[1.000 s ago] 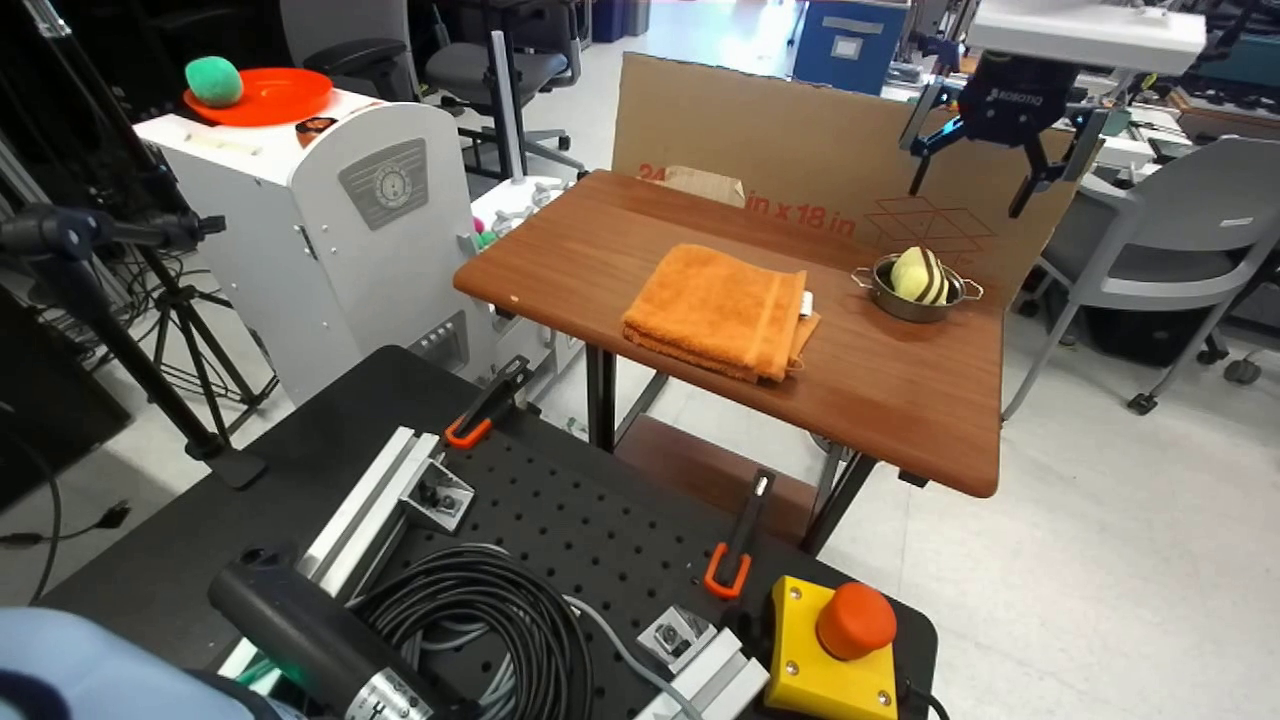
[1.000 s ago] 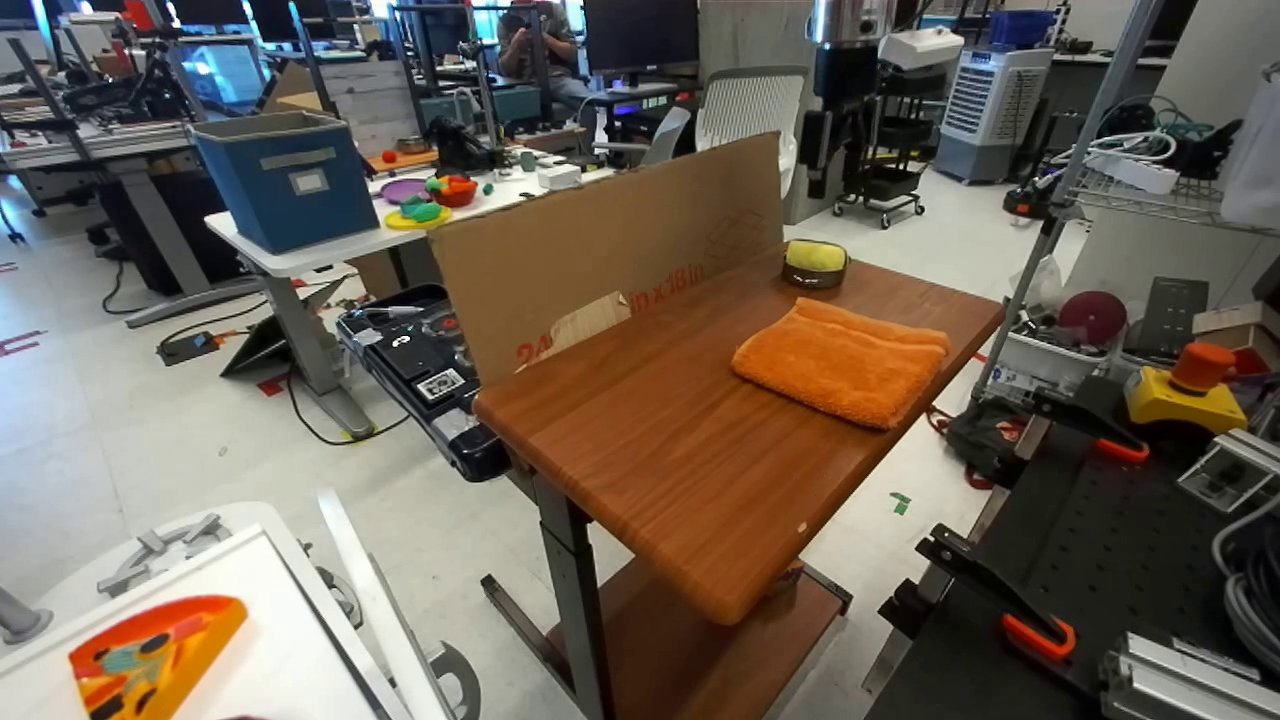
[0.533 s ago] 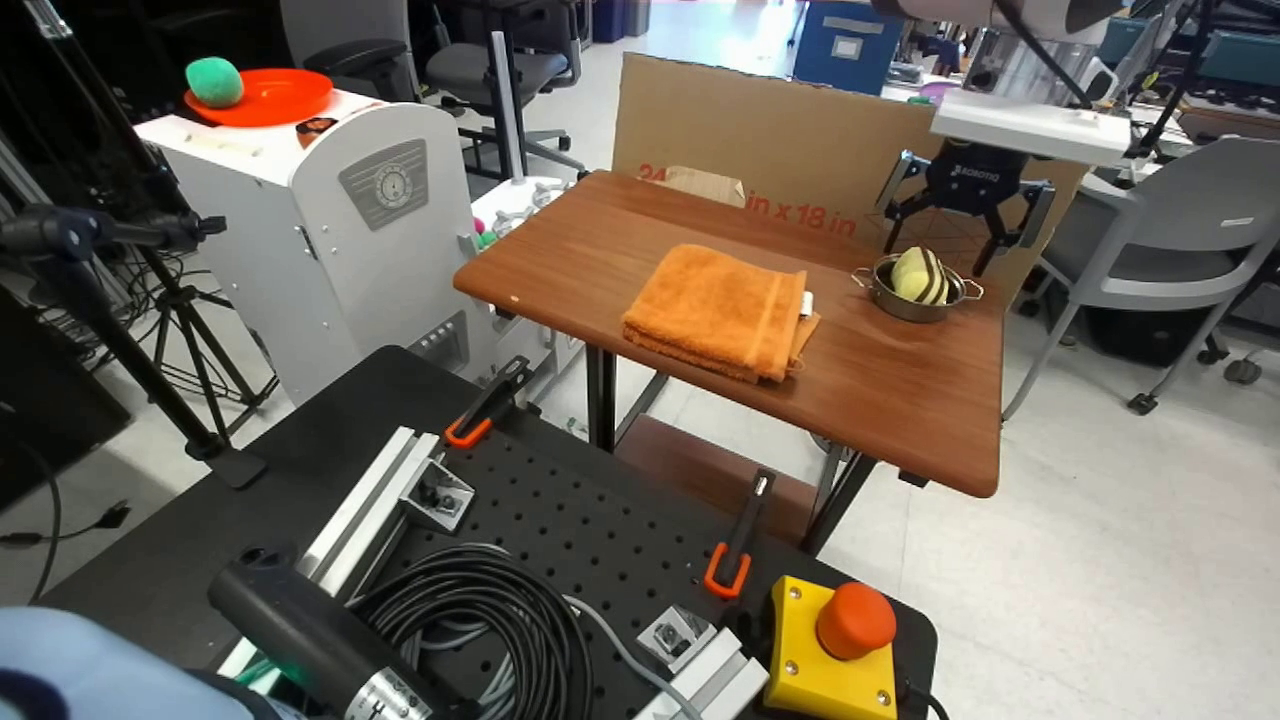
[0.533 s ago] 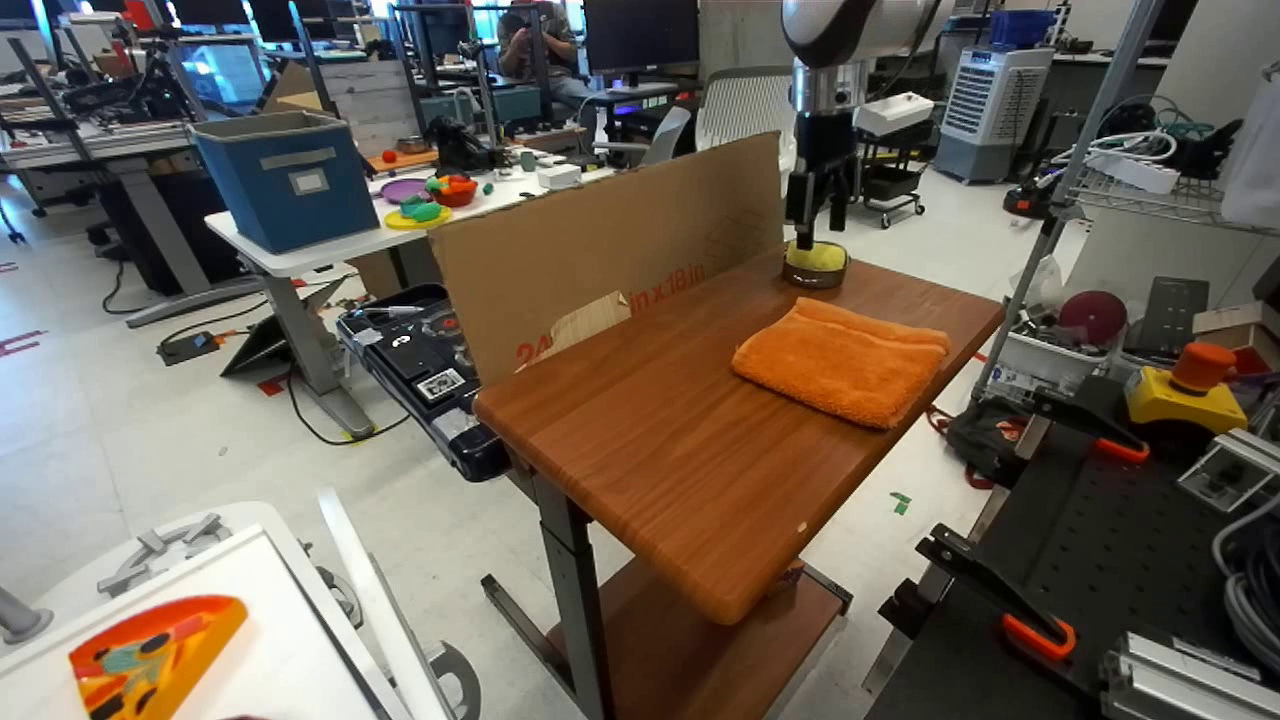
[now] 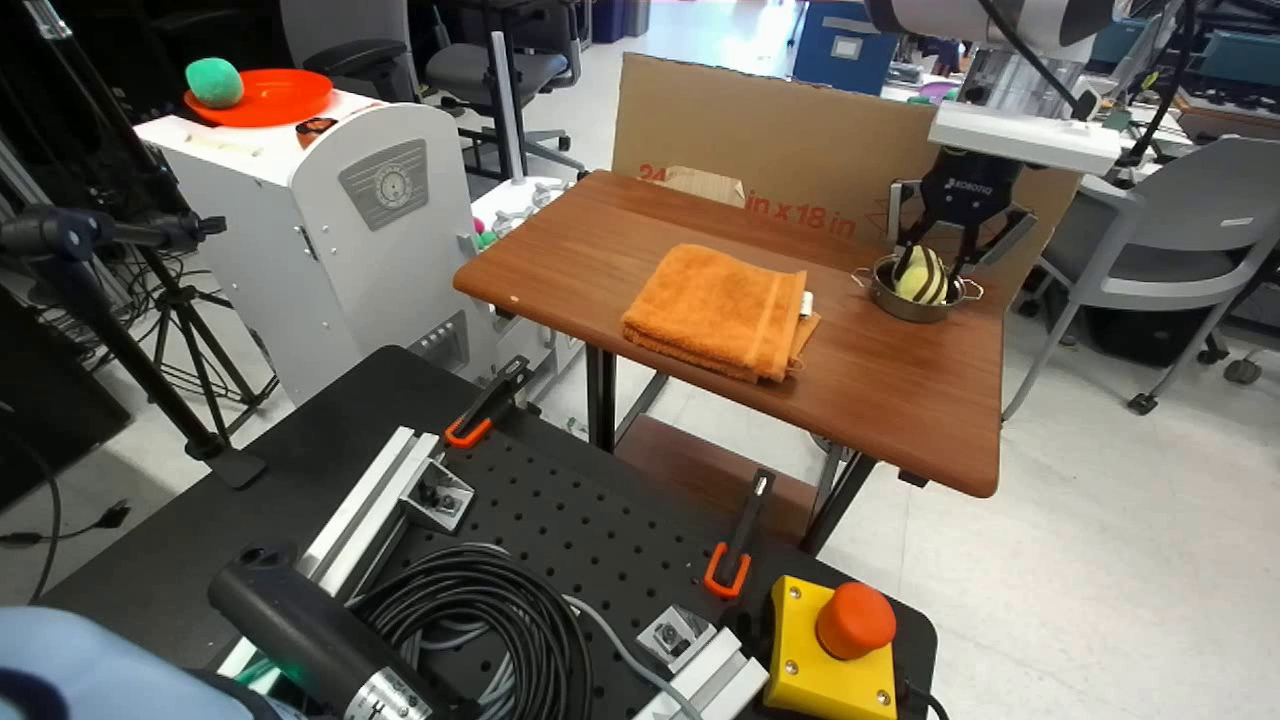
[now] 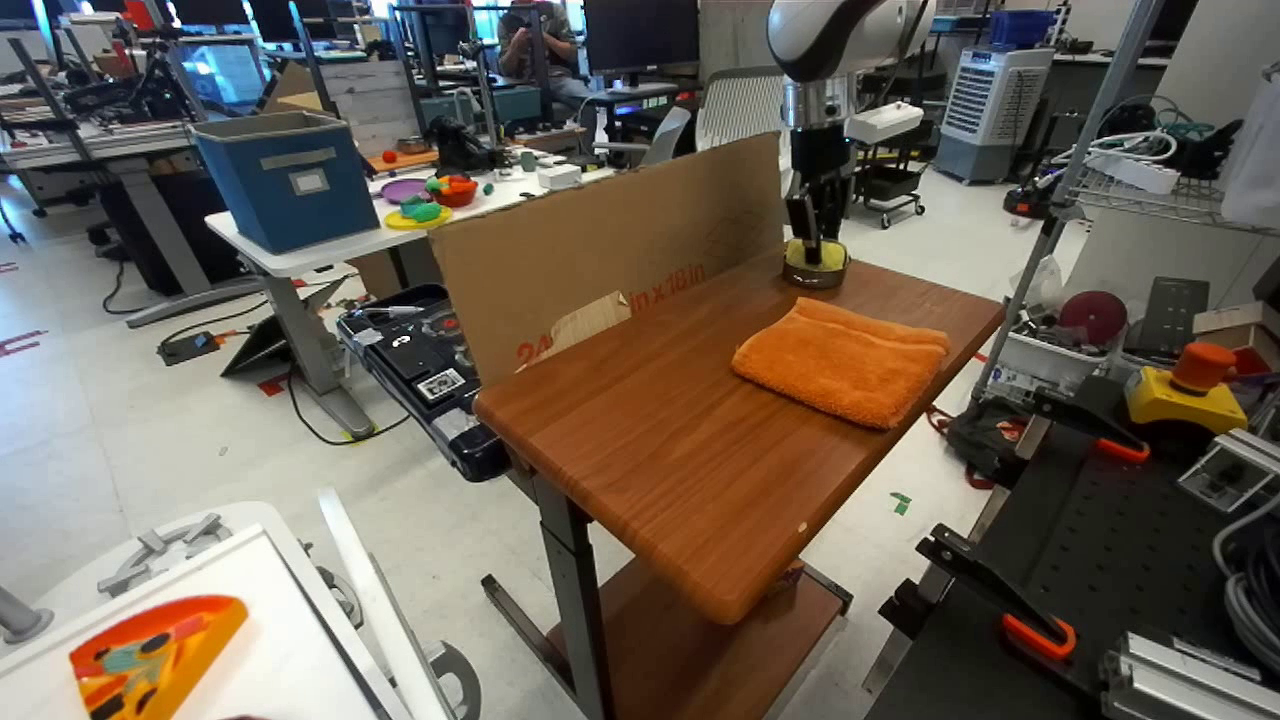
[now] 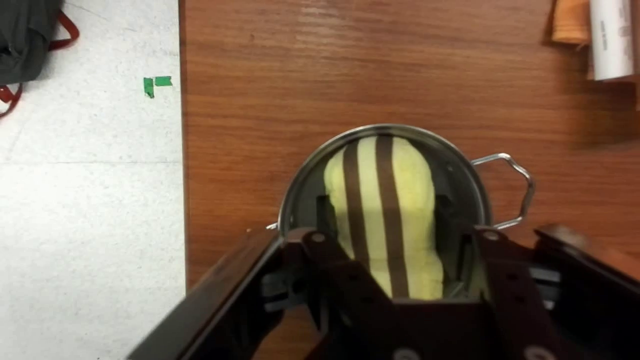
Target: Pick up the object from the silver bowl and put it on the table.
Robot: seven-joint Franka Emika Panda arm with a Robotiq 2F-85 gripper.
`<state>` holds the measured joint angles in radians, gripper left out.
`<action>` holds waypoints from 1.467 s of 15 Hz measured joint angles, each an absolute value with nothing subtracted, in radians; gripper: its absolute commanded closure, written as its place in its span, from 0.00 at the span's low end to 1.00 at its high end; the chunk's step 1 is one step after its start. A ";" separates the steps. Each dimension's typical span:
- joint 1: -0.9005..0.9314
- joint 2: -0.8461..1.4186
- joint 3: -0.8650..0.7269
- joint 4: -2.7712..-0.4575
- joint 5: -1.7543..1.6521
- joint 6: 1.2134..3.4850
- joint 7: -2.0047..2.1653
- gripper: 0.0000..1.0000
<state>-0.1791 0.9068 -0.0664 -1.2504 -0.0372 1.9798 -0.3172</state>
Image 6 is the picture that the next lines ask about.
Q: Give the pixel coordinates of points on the yellow toy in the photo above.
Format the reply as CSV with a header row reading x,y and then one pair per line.
x,y
405,227

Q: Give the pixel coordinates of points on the purple toy plate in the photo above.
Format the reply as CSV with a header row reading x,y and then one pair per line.
x,y
402,190

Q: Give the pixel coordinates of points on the orange triangular toy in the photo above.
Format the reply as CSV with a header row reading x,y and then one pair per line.
x,y
154,662

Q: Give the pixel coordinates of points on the silver metal bowl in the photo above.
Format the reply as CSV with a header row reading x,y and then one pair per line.
x,y
812,274

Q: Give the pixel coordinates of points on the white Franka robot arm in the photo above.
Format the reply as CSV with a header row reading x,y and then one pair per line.
x,y
816,35

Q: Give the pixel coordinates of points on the grey metal bracket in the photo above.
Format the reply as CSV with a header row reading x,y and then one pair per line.
x,y
164,549

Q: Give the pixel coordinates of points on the white height-adjustable desk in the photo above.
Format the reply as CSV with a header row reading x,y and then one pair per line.
x,y
314,281

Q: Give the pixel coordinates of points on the blue storage bin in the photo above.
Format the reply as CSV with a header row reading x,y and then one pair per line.
x,y
285,184

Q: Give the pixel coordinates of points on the grey metal pole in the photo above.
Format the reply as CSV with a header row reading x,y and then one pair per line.
x,y
1062,201

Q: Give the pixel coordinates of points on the black computer monitor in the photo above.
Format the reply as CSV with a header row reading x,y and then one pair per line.
x,y
643,35

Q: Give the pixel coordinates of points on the seated person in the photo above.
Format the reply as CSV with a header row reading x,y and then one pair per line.
x,y
543,44

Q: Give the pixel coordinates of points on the orange folded towel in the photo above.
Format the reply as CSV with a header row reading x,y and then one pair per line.
x,y
842,362

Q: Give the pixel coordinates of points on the yellow emergency stop button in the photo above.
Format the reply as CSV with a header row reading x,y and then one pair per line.
x,y
1186,387

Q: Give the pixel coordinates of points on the black perforated breadboard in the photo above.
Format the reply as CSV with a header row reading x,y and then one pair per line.
x,y
1067,575

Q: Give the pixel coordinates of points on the green toy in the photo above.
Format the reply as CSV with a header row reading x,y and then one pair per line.
x,y
423,211

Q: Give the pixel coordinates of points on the brown cardboard panel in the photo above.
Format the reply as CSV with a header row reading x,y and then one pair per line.
x,y
603,262

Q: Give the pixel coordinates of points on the red toy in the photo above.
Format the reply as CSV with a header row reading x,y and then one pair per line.
x,y
455,190

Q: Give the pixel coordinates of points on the black rolling cart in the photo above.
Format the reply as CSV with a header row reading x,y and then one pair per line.
x,y
891,167

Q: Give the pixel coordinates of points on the grey table leg frame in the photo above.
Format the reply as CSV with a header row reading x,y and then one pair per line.
x,y
574,600

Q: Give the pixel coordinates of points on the white tray table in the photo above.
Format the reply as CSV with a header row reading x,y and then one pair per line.
x,y
224,625

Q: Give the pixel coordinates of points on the red round disc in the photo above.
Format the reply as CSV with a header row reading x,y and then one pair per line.
x,y
1093,319

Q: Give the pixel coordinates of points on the white portable air cooler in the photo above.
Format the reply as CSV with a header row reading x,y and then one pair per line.
x,y
990,110

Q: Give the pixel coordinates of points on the open laptop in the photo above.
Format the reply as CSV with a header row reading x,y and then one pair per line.
x,y
222,73

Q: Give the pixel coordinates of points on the wooden lower shelf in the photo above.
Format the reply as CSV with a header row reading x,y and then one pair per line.
x,y
705,662

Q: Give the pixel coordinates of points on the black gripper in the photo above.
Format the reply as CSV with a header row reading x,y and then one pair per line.
x,y
816,163

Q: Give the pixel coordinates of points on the yellow object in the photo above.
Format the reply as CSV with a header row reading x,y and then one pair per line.
x,y
816,255

